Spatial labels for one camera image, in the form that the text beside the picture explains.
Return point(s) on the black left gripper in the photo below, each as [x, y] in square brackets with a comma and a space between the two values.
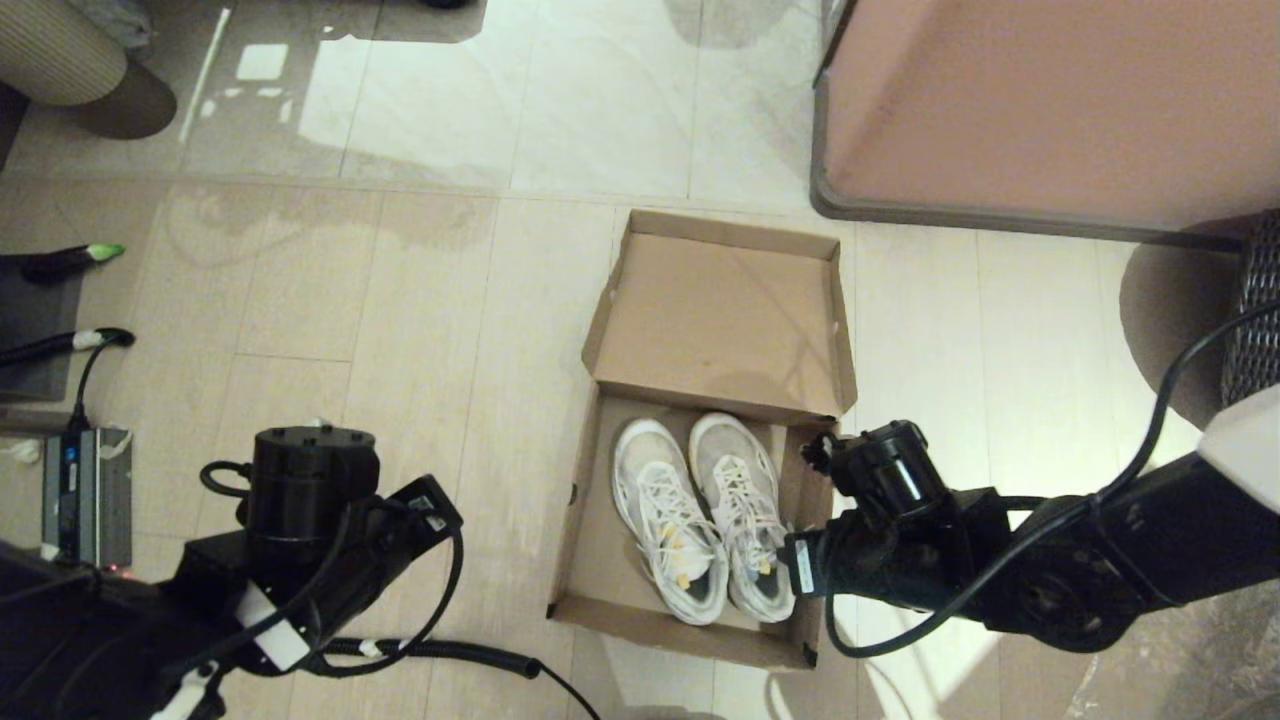
[310, 490]

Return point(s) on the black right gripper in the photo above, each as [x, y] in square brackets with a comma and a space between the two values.
[890, 540]

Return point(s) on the white mesh sneaker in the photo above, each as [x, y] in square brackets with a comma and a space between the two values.
[660, 520]
[740, 470]

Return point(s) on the brown cardboard shoe box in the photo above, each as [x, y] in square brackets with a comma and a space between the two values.
[720, 310]

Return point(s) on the grey power supply box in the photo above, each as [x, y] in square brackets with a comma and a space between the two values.
[95, 500]

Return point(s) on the white crumpled tape piece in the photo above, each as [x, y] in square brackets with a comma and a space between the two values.
[22, 451]

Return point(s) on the dark grey floor mat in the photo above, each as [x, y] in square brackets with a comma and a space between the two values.
[35, 320]

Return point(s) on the dark woven basket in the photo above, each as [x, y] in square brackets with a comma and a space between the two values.
[1258, 320]

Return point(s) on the pink cabinet with grey base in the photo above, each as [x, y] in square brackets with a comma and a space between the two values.
[1050, 100]

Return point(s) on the grey cloth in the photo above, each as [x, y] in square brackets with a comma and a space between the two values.
[115, 20]

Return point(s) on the beige ribbed pouf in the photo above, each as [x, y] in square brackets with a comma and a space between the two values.
[50, 50]

